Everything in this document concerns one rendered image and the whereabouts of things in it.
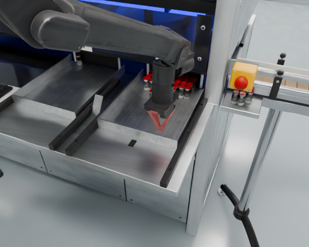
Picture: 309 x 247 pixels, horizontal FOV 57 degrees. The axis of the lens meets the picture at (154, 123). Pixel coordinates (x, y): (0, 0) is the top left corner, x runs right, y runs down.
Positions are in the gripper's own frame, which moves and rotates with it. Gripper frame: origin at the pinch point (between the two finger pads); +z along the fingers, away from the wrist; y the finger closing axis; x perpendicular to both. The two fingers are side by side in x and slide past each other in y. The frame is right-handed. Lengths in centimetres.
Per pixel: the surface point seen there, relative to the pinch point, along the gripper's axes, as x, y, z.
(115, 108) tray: 19.8, 9.2, 3.7
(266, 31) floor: -13, 351, 52
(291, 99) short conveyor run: -34.1, 35.8, -0.6
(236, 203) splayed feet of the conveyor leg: -27, 54, 75
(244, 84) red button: -18.9, 20.3, -9.3
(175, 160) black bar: -7.5, -6.7, 4.0
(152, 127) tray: 4.5, 5.0, 4.3
